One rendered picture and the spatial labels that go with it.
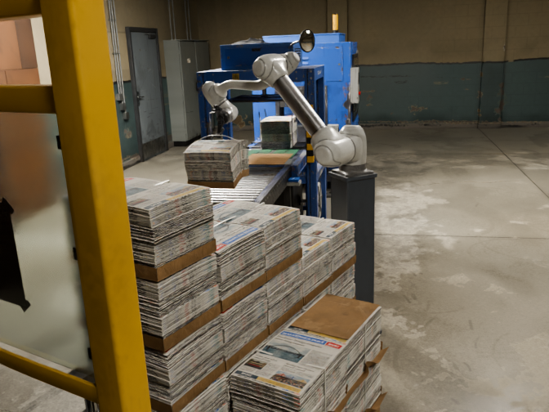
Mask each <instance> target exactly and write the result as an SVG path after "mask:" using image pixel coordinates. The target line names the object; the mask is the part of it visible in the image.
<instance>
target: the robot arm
mask: <svg viewBox="0 0 549 412"><path fill-rule="evenodd" d="M299 62H300V58H299V56H298V54H297V53H296V52H293V51H290V52H287V53H285V54H265V55H262V56H259V57H258V58H257V59H256V60H255V61H254V63H253V65H252V72H253V73H254V75H255V76H256V77H257V78H259V79H260V80H257V81H247V80H229V81H225V82H223V83H221V84H219V83H214V82H211V81H208V82H206V83H205V84H204V85H203V87H202V91H203V94H204V96H205V98H206V99H207V101H208V102H209V104H210V105H211V106H212V107H213V108H214V109H212V112H210V114H216V120H217V122H218V124H217V126H218V128H217V133H216V134H215V135H222V134H223V132H224V130H225V129H224V128H223V125H224V124H226V123H230V122H232V121H234V120H235V119H236V118H237V116H238V109H237V108H236V107H235V106H234V105H232V104H231V103H230V102H229V101H228V100H227V99H226V96H227V91H228V90H229V89H240V90H249V91H260V90H264V89H266V88H268V87H272V88H274V89H275V90H276V91H277V93H278V94H279V95H280V96H281V97H282V99H283V100H284V101H285V103H286V104H287V105H288V107H289V108H290V110H291V111H292V112H293V113H294V114H295V116H296V117H297V119H298V120H299V121H300V123H301V124H302V126H303V127H304V128H305V129H306V131H307V132H308V133H309V134H310V136H311V137H312V138H311V145H312V148H313V150H314V157H315V160H316V161H317V162H318V163H319V164H320V165H322V166H324V167H327V168H335V167H339V168H335V169H332V172H334V173H337V174H340V175H342V176H345V177H355V176H360V175H366V174H373V170H370V169H367V168H366V157H367V141H366V136H365V133H364V130H363V129H362V128H361V127H360V126H359V125H345V126H344V127H342V128H341V130H340V131H339V132H338V131H336V130H335V129H334V128H332V127H327V126H326V125H325V124H324V122H323V121H322V120H321V118H320V117H319V116H318V115H317V114H316V112H315V111H314V110H313V108H312V107H311V106H310V104H309V103H308V101H307V100H306V99H305V97H304V96H303V95H302V94H301V93H300V91H299V90H298V89H297V87H296V86H295V85H294V83H293V82H292V80H291V79H290V78H289V77H288V76H289V75H290V74H291V73H292V72H293V71H294V70H295V69H296V68H297V66H298V65H299Z"/></svg>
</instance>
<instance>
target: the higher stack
mask: <svg viewBox="0 0 549 412"><path fill-rule="evenodd" d="M124 181H125V188H126V196H127V209H128V216H129V223H130V230H131V238H132V251H133V258H134V263H135V264H139V265H142V266H149V267H153V268H156V270H157V268H158V267H160V266H162V265H164V264H167V263H169V262H171V261H173V260H175V259H177V258H179V257H181V256H183V255H185V254H187V253H189V252H191V251H193V250H195V249H197V248H199V247H201V246H203V245H205V244H206V243H208V242H210V241H212V240H214V239H215V238H214V237H215V236H214V225H213V224H214V223H213V221H214V217H213V216H215V214H214V213H213V204H212V200H211V198H212V197H211V193H212V192H211V191H210V190H209V189H211V188H210V187H206V186H197V185H191V184H183V183H170V181H169V180H167V181H156V180H150V179H145V178H138V177H127V178H124ZM166 182H167V183H166ZM216 259H217V257H216V254H215V253H212V254H210V255H208V256H206V257H204V258H202V259H200V260H198V261H197V262H195V263H193V264H191V265H189V266H187V267H185V268H183V269H182V270H180V271H178V272H176V273H174V274H172V275H170V276H168V277H167V278H165V279H163V280H160V281H159V282H156V281H152V280H147V279H143V278H140V277H136V286H137V292H138V300H139V307H140V314H141V328H142V333H143V334H147V335H150V336H153V337H156V338H161V339H165V338H166V337H168V336H170V335H171V334H173V333H175V332H176V331H177V330H179V329H181V328H182V327H184V326H185V325H187V324H189V323H190V322H191V321H192V320H194V319H196V318H197V317H199V316H201V315H202V314H203V313H204V312H206V311H208V310H209V309H211V308H212V307H214V306H215V305H217V304H218V303H219V302H218V301H219V297H218V295H219V293H218V289H219V288H218V287H219V285H218V284H217V281H216V279H217V276H216V264H217V262H216ZM222 330H223V328H222V325H221V317H220V316H217V317H215V318H214V319H213V320H211V321H209V322H208V323H206V324H205V325H204V326H202V327H201V328H199V329H197V330H196V331H194V332H193V333H192V334H191V335H189V336H188V337H186V338H184V339H183V340H181V341H180V342H179V343H177V344H176V345H175V346H173V347H171V348H170V349H168V350H167V351H165V352H161V351H159V350H156V349H153V348H151V347H146V346H144V349H145V363H146V369H147V377H148V384H149V391H150V398H152V399H155V400H156V401H161V402H162V403H165V404H168V405H170V406H171V407H172V405H173V404H174V403H176V402H177V401H178V400H179V399H180V398H182V397H183V396H184V395H185V394H186V393H187V392H188V391H189V390H190V389H191V388H192V387H194V386H195V385H196V384H197V383H199V382H200V381H201V380H202V379H203V378H205V377H206V376H207V375H208V374H210V373H211V372H212V371H213V370H214V369H215V368H216V367H218V366H219V365H220V364H221V363H223V359H222V358H223V356H224V354H223V350H222V348H223V346H222V345H223V342H222V340H223V336H222ZM225 381H226V378H225V375H224V374H222V375H221V376H219V377H218V378H217V379H216V380H215V381H214V382H212V383H211V384H210V385H209V386H208V387H206V388H205V389H204V390H203V391H202V392H200V393H199V394H198V395H197V396H196V397H195V398H194V399H193V400H192V401H191V402H190V403H189V404H187V405H186V406H185V407H184V408H183V409H182V410H180V411H179V412H227V406H228V403H226V399H225V398H226V394H225V393H226V391H225V389H226V382H225Z"/></svg>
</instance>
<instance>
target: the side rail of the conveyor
mask: <svg viewBox="0 0 549 412"><path fill-rule="evenodd" d="M290 177H292V165H285V166H284V167H283V168H282V169H281V170H280V171H279V173H278V174H277V175H276V176H275V177H274V178H273V180H272V181H271V182H270V183H269V184H268V185H267V187H266V188H265V189H264V190H263V191H262V192H261V193H260V194H259V195H258V196H257V197H256V198H255V200H254V201H253V203H258V204H261V203H265V204H272V205H273V204H274V202H275V201H276V200H277V198H278V197H279V196H280V195H281V193H282V192H283V190H284V189H285V187H286V186H287V182H288V179H289V178H290Z"/></svg>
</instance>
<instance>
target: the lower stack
mask: <svg viewBox="0 0 549 412"><path fill-rule="evenodd" d="M325 295H326V294H325ZM323 296H324V295H323ZM323 296H322V297H323ZM322 297H320V298H319V299H318V300H316V301H315V302H314V303H313V304H312V305H311V306H309V308H308V309H304V310H303V311H304V312H303V313H301V314H300V315H299V316H298V317H297V318H296V319H294V320H293V321H292V322H291V323H290V324H289V325H288V326H287V327H286V328H285V329H284V330H283V331H281V332H280V333H279V334H277V335H276V336H274V337H273V338H272V339H271V340H270V341H269V342H268V343H267V344H266V345H265V346H264V347H263V348H262V349H261V350H259V349H256V354H254V355H253V356H251V357H250V358H249V359H248V360H246V361H245V362H244V363H242V364H241V366H240V367H238V368H237V369H236V370H235V371H234V372H233V373H232V374H231V376H230V381H231V387H230V388H231V389H230V390H231V391H230V393H231V398H232V401H233V404H232V406H233V407H232V408H234V410H233V411H234V412H328V411H335V409H336V408H337V407H338V406H339V405H340V403H341V401H342V400H343V399H344V398H345V396H346V395H347V394H348V392H349V391H350V390H351V389H352V388H353V386H354V385H355V384H356V383H357V381H358V380H359V379H360V377H361V376H362V375H363V373H364V370H365V363H366V362H367V361H374V360H375V359H376V357H377V356H378V355H379V353H380V352H381V351H382V350H381V348H380V347H381V340H380V336H381V335H380V334H379V333H380V332H381V321H382V318H381V317H382V315H381V311H382V310H381V309H382V307H378V308H377V309H376V310H375V311H374V312H373V313H372V315H371V316H370V317H369V318H368V319H367V320H366V321H365V322H364V323H363V324H362V325H361V326H360V327H359V328H358V329H357V330H356V332H355V333H354V334H353V335H352V336H351V337H350V338H349V339H344V338H337V337H333V336H330V335H327V334H321V333H317V332H314V331H310V330H308V329H302V328H298V327H294V326H291V324H292V323H293V322H294V321H295V320H297V319H298V318H299V317H300V316H302V315H303V314H304V313H305V312H306V311H308V310H309V309H310V308H311V307H312V306H314V305H315V304H316V303H317V302H318V301H319V300H320V299H321V298H322ZM257 351H258V352H257ZM380 362H381V361H380ZM380 362H379V363H377V364H374V365H371V366H369V367H368V371H369V373H368V377H367V378H366V379H365V380H364V381H363V382H362V383H361V384H360V385H359V386H358V387H357V388H356V389H355V391H354V392H353V393H352V395H351V396H350V398H349V400H348V401H347V403H346V405H345V406H344V408H343V410H342V411H341V412H365V410H366V409H367V408H369V409H372V407H373V406H374V405H375V403H376V402H377V400H378V398H379V397H380V395H381V391H380V390H381V385H382V384H381V375H380ZM347 384H348V388H347V394H346V385H347Z"/></svg>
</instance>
